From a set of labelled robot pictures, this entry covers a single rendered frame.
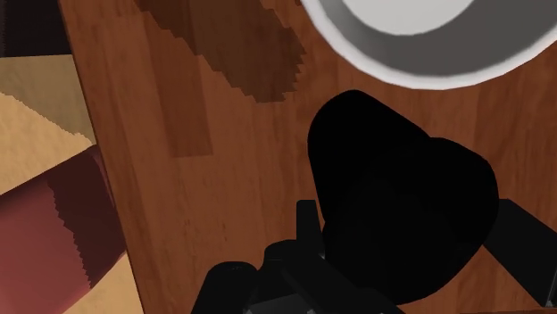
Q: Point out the red rounded furniture piece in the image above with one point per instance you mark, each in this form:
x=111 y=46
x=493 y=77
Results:
x=39 y=248

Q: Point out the white bowl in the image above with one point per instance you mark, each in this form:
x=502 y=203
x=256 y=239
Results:
x=435 y=56

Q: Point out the black rounded object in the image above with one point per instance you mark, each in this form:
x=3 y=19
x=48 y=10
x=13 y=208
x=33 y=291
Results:
x=391 y=195

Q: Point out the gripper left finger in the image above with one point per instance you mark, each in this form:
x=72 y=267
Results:
x=310 y=226

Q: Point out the brown wooden table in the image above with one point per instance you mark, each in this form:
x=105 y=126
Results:
x=243 y=182

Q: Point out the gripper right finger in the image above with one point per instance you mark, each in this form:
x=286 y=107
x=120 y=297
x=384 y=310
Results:
x=526 y=256

